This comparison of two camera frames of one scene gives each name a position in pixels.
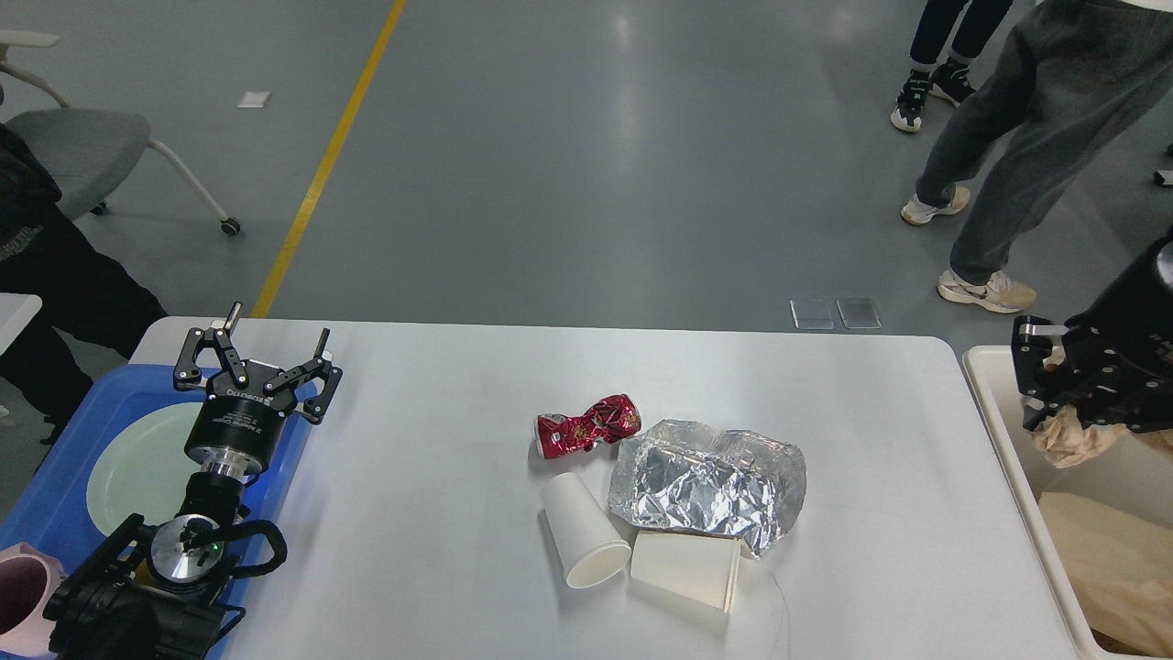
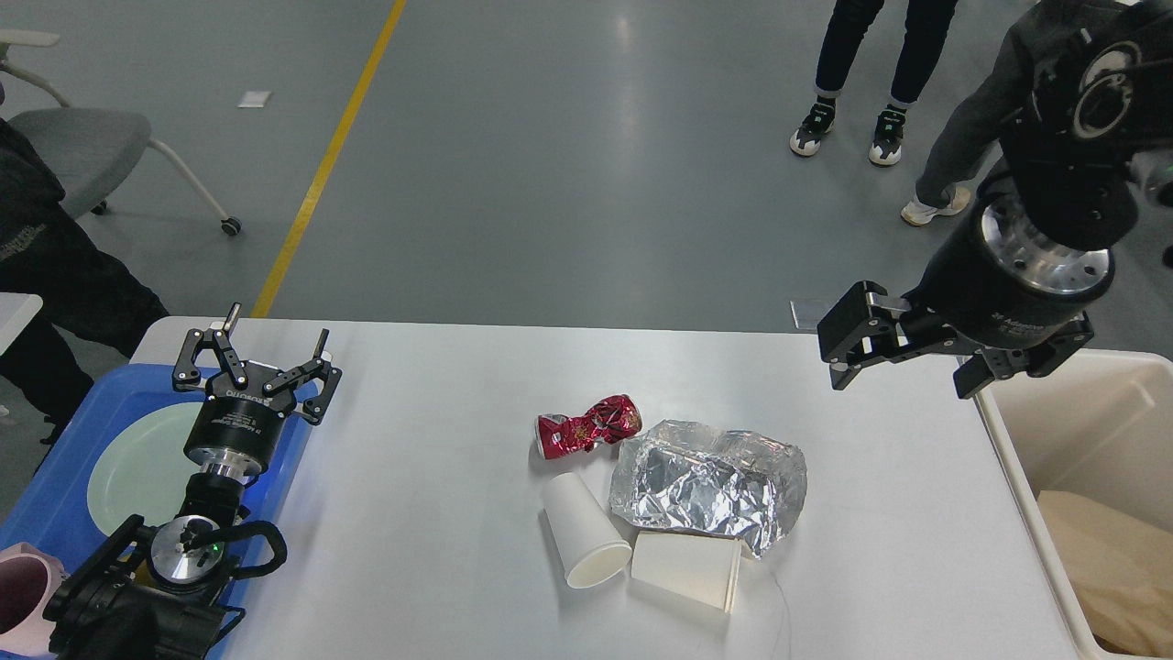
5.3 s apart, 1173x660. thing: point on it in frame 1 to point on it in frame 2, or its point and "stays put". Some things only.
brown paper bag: x=1124 y=569 stays put
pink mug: x=27 y=579 stays put
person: x=950 y=35 to x=927 y=23
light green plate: x=143 y=468 stays put
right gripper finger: x=1030 y=340 to x=850 y=336
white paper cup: x=588 y=549 stays put
